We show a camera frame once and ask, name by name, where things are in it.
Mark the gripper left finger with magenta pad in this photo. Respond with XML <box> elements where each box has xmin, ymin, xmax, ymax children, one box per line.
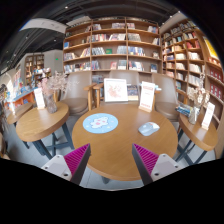
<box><xmin>42</xmin><ymin>144</ymin><xmax>91</xmax><ymax>185</ymax></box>

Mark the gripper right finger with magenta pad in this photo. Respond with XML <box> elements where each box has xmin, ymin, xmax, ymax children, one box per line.
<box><xmin>132</xmin><ymin>144</ymin><xmax>182</xmax><ymax>185</ymax></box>

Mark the grey computer mouse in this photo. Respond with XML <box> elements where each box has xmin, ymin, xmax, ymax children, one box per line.
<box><xmin>138</xmin><ymin>122</ymin><xmax>160</xmax><ymax>136</ymax></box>

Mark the round light blue mouse pad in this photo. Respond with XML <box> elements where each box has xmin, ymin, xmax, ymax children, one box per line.
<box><xmin>83</xmin><ymin>113</ymin><xmax>118</xmax><ymax>134</ymax></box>

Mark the round wooden centre table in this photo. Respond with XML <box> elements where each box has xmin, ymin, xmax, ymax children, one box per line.
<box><xmin>72</xmin><ymin>104</ymin><xmax>178</xmax><ymax>181</ymax></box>

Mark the round wooden table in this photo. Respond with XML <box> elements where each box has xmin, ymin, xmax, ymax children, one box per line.
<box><xmin>16</xmin><ymin>102</ymin><xmax>74</xmax><ymax>159</ymax></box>
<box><xmin>72</xmin><ymin>104</ymin><xmax>178</xmax><ymax>181</ymax></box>
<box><xmin>175</xmin><ymin>112</ymin><xmax>219</xmax><ymax>166</ymax></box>

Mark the round wooden left table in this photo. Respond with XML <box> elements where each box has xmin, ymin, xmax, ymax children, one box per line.
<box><xmin>16</xmin><ymin>102</ymin><xmax>74</xmax><ymax>159</ymax></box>

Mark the round wooden right table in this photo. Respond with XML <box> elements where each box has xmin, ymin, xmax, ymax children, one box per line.
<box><xmin>175</xmin><ymin>112</ymin><xmax>219</xmax><ymax>166</ymax></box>

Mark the stack of books right table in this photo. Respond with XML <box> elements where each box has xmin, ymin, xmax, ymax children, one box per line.
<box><xmin>175</xmin><ymin>103</ymin><xmax>193</xmax><ymax>117</ymax></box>

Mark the brown padded right chair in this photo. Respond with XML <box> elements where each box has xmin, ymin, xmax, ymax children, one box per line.
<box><xmin>152</xmin><ymin>73</ymin><xmax>179</xmax><ymax>122</ymax></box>

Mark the brown padded left chair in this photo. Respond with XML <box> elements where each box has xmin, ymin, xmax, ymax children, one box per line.
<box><xmin>62</xmin><ymin>71</ymin><xmax>95</xmax><ymax>115</ymax></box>

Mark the small wooden far-left table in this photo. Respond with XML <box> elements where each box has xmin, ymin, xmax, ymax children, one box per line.
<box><xmin>7</xmin><ymin>102</ymin><xmax>33</xmax><ymax>124</ymax></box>

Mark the white sign on right table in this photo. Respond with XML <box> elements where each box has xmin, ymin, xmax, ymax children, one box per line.
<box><xmin>201</xmin><ymin>102</ymin><xmax>215</xmax><ymax>130</ymax></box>

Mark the white sign on table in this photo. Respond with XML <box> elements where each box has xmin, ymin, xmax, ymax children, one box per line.
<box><xmin>201</xmin><ymin>102</ymin><xmax>215</xmax><ymax>130</ymax></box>
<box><xmin>34</xmin><ymin>88</ymin><xmax>45</xmax><ymax>109</ymax></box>

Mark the white and red sign stand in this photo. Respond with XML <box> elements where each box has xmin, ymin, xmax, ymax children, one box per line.
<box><xmin>139</xmin><ymin>81</ymin><xmax>155</xmax><ymax>112</ymax></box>

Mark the white sign on left table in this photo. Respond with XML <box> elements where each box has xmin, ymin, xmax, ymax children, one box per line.
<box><xmin>34</xmin><ymin>88</ymin><xmax>45</xmax><ymax>109</ymax></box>

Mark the glass vase with pink flowers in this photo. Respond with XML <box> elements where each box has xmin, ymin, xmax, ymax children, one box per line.
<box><xmin>38</xmin><ymin>72</ymin><xmax>67</xmax><ymax>114</ymax></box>

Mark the vase with dried white flowers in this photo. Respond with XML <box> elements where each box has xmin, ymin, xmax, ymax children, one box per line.
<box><xmin>187</xmin><ymin>73</ymin><xmax>210</xmax><ymax>124</ymax></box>

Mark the white framed picture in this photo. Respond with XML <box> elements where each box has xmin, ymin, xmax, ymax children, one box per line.
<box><xmin>104</xmin><ymin>78</ymin><xmax>128</xmax><ymax>102</ymax></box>

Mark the distant wooden left bookshelf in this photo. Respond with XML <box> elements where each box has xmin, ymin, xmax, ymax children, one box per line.
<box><xmin>25</xmin><ymin>54</ymin><xmax>44</xmax><ymax>88</ymax></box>

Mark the wooden right bookshelf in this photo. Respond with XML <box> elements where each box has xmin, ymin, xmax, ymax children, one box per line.
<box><xmin>159</xmin><ymin>18</ymin><xmax>224</xmax><ymax>131</ymax></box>

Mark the large wooden centre bookshelf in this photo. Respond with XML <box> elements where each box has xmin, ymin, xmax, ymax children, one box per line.
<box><xmin>62</xmin><ymin>16</ymin><xmax>164</xmax><ymax>75</ymax></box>

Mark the book behind picture frame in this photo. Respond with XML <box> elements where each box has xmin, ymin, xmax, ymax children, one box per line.
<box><xmin>127</xmin><ymin>84</ymin><xmax>139</xmax><ymax>101</ymax></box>

